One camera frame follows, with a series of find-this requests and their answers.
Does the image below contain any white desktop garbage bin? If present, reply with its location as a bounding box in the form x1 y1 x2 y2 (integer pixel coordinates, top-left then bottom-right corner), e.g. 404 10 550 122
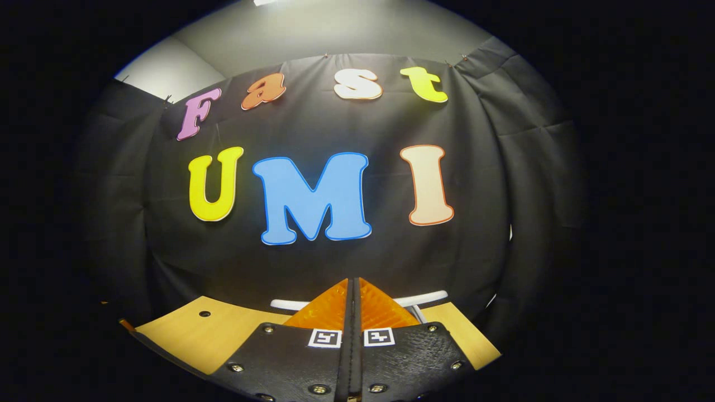
270 290 449 326

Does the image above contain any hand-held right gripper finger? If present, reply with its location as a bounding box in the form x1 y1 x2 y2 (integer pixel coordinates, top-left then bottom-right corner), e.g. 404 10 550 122
209 277 354 402
354 277 475 402

